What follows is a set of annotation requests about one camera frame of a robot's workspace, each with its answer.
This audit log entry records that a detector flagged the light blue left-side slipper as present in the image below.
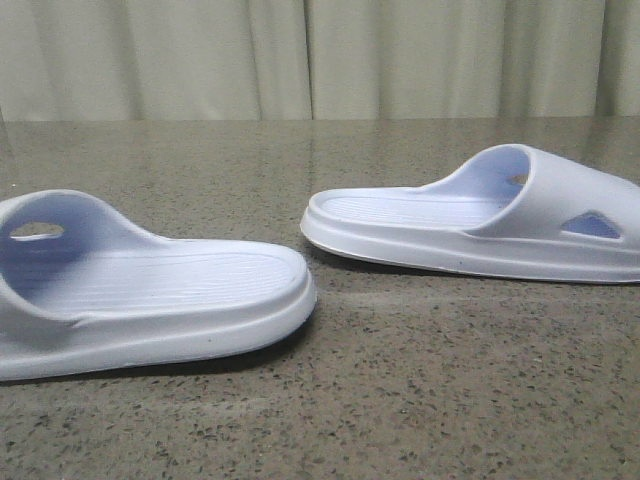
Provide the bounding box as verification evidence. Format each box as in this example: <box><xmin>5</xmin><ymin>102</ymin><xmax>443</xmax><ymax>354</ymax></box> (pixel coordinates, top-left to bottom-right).
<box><xmin>1</xmin><ymin>190</ymin><xmax>317</xmax><ymax>381</ymax></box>

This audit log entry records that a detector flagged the pale green curtain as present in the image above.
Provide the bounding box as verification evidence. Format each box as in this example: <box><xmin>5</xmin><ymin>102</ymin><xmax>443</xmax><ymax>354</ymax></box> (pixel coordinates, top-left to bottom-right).
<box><xmin>1</xmin><ymin>1</ymin><xmax>639</xmax><ymax>121</ymax></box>

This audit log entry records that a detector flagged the light blue right-side slipper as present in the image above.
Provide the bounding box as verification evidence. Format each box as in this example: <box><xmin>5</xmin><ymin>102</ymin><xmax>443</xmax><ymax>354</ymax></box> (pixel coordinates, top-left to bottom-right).
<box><xmin>301</xmin><ymin>144</ymin><xmax>639</xmax><ymax>283</ymax></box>

